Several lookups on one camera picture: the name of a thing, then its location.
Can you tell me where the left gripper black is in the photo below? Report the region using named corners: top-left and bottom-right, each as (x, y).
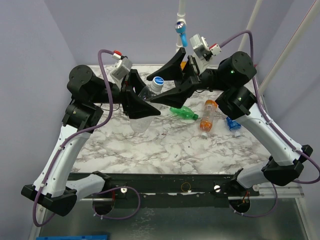
top-left (90, 68), bottom-right (162, 118)

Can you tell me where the white blue bottle cap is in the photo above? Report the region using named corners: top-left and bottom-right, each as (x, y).
top-left (150, 76), bottom-right (165, 93)

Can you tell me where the clear plastic bottle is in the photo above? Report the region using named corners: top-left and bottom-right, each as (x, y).
top-left (129, 83), bottom-right (163, 133)

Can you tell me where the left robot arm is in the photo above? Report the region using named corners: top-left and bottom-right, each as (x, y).
top-left (21, 65), bottom-right (113, 217)

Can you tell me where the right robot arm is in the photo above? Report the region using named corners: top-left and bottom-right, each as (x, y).
top-left (147, 47), bottom-right (313, 196)

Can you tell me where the green plastic bottle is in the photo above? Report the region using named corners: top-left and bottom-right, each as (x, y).
top-left (169, 106), bottom-right (199, 121)

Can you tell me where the orange plastic bottle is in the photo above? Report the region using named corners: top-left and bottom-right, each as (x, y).
top-left (199, 99), bottom-right (218, 138)

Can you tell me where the blue label plastic bottle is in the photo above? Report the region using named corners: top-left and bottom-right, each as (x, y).
top-left (226, 116), bottom-right (242, 138)

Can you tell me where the yellow faucet tap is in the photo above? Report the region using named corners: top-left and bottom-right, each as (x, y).
top-left (180, 61), bottom-right (189, 76)

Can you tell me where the blue faucet tap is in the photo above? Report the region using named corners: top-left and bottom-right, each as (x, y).
top-left (174, 20), bottom-right (188, 48)

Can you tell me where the white pipe stand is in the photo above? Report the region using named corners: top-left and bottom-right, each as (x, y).
top-left (175, 0), bottom-right (186, 51)

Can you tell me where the white rear pole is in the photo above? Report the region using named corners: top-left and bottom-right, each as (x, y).
top-left (238, 0), bottom-right (263, 51)

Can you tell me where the blue tray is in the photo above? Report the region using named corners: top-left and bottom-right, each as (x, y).
top-left (36, 234), bottom-right (109, 240)

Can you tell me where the white diagonal pole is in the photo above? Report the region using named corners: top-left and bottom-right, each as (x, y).
top-left (258, 0), bottom-right (320, 95)

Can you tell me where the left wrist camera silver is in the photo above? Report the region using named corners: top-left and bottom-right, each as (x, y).
top-left (110, 57), bottom-right (133, 89)

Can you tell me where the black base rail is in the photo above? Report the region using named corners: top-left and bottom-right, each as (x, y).
top-left (84, 173), bottom-right (259, 209)

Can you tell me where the aluminium extrusion rail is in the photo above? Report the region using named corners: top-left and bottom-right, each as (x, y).
top-left (257, 182), bottom-right (305, 199)

